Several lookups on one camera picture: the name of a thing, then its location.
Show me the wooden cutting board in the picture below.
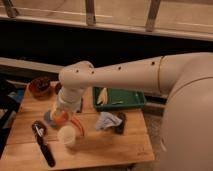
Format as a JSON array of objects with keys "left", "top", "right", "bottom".
[{"left": 0, "top": 89, "right": 154, "bottom": 171}]

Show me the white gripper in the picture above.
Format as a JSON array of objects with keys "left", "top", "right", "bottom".
[{"left": 50, "top": 87, "right": 84, "bottom": 123}]

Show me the green plastic tray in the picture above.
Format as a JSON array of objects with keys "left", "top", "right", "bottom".
[{"left": 92, "top": 87, "right": 146, "bottom": 112}]

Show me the dark red bowl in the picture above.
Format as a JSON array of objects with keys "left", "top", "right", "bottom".
[{"left": 29, "top": 77, "right": 50, "bottom": 98}]

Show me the red chili pepper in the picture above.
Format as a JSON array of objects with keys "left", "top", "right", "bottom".
[{"left": 70, "top": 116, "right": 85, "bottom": 136}]

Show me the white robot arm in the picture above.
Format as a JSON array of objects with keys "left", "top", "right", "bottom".
[{"left": 55, "top": 52, "right": 213, "bottom": 171}]

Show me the blue sponge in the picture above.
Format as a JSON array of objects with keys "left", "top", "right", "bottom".
[{"left": 78, "top": 98, "right": 83, "bottom": 113}]

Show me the white paper cup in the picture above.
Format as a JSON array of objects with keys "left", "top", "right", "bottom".
[{"left": 57, "top": 125, "right": 76, "bottom": 147}]

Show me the blue round lid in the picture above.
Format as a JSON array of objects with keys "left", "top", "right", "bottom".
[{"left": 44, "top": 111, "right": 56, "bottom": 127}]

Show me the black chair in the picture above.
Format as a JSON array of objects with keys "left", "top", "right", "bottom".
[{"left": 0, "top": 78, "right": 19, "bottom": 157}]

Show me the dark small block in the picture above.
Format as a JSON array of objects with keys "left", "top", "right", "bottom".
[{"left": 114, "top": 111, "right": 127, "bottom": 135}]

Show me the red yellow apple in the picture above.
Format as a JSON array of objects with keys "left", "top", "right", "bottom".
[{"left": 54, "top": 111, "right": 65, "bottom": 125}]

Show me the purple bowl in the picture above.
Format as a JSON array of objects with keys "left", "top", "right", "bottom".
[{"left": 54, "top": 82, "right": 62, "bottom": 94}]

